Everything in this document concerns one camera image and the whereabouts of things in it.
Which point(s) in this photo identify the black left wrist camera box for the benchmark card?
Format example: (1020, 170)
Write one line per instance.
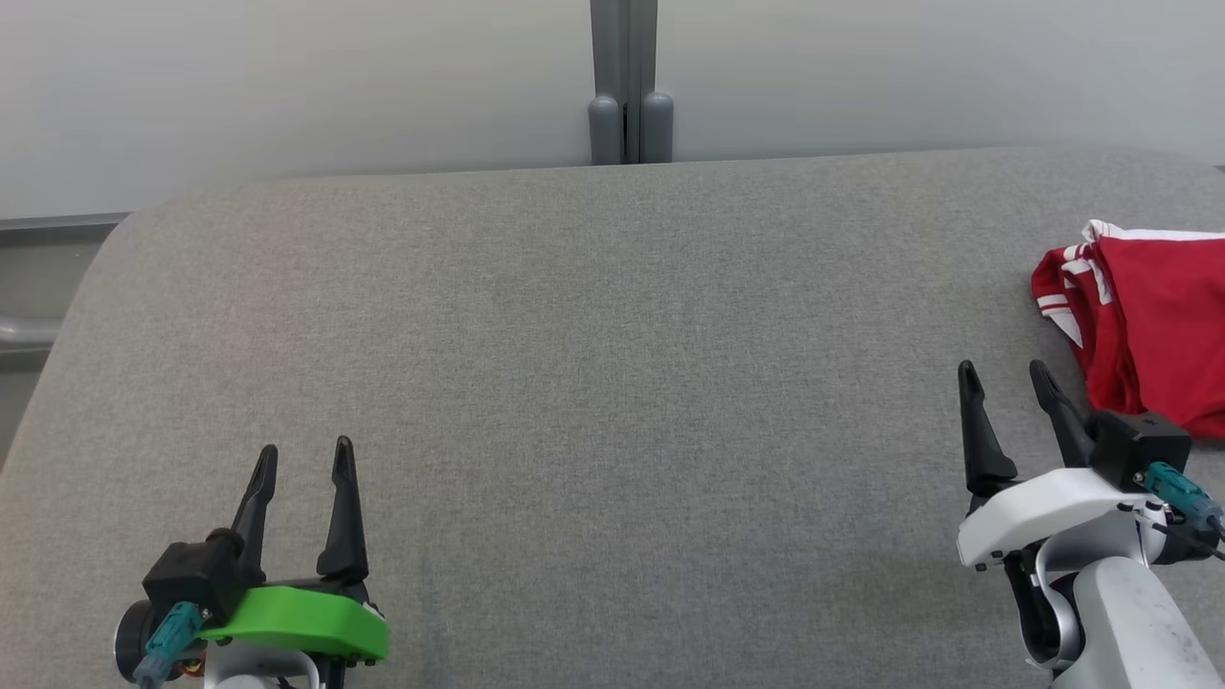
(191, 574)

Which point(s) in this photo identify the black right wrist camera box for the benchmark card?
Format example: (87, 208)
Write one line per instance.
(1144, 448)

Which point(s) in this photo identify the teal camera connector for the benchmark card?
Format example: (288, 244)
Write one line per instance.
(170, 632)
(1175, 490)

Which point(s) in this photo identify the grey rounded post cap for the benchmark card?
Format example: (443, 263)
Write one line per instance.
(605, 129)
(657, 126)

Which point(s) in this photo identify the teal left camera connector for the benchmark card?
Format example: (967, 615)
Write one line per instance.
(170, 632)

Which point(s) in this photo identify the grey metal tube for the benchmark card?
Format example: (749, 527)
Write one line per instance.
(29, 332)

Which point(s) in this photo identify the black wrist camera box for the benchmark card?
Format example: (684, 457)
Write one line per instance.
(191, 574)
(1144, 448)

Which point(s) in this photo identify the teal right camera connector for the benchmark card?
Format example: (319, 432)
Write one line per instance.
(1175, 490)

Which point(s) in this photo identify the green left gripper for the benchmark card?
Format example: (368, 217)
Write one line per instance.
(306, 622)

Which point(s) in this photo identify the red shorts white trim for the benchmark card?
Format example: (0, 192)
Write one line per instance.
(1168, 325)

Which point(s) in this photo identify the grey partition post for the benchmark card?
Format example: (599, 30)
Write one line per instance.
(624, 48)

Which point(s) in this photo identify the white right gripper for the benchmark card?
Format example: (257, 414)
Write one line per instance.
(1043, 512)

